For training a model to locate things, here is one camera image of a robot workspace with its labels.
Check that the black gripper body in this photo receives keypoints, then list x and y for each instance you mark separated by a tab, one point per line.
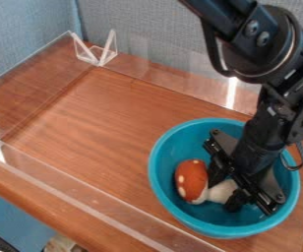
270	132

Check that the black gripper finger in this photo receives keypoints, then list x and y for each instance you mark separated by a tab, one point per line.
240	198
219	172

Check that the plush mushroom brown cap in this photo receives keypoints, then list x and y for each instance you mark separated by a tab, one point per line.
194	186

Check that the blue plastic bowl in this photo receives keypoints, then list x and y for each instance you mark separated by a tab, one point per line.
208	219

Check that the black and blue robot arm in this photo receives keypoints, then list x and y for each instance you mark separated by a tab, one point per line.
255	44

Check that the clear acrylic back barrier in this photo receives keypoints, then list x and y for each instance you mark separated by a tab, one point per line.
227	92

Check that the clear acrylic barrier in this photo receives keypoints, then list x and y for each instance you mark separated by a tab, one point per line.
101	205
33	84
227	92

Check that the clear acrylic front barrier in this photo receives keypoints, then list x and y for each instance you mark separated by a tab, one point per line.
101	205

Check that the clear acrylic left barrier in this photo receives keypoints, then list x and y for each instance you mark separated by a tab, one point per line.
33	84

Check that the clear acrylic corner bracket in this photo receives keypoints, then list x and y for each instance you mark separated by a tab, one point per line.
99	56

